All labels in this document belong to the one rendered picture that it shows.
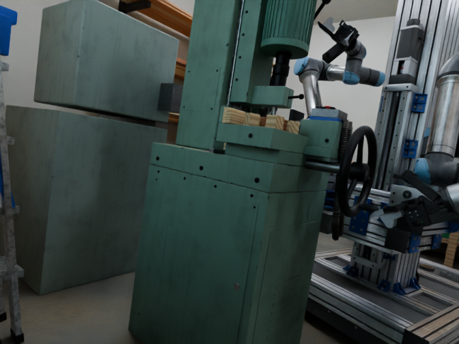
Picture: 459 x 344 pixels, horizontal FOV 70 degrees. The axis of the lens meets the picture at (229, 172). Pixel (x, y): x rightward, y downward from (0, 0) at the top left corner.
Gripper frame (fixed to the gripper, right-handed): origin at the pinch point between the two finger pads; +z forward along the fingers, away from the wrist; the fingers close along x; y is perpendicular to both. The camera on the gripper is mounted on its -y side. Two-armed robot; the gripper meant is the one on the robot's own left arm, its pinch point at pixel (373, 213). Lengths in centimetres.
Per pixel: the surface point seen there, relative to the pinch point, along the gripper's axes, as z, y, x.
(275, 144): 12.5, -25.9, -24.4
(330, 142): 3.7, -25.1, -3.8
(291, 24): 1, -68, -8
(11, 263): 104, -16, -63
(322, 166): 9.3, -19.0, -3.2
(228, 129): 25, -36, -27
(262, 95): 21, -52, -5
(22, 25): 195, -209, -11
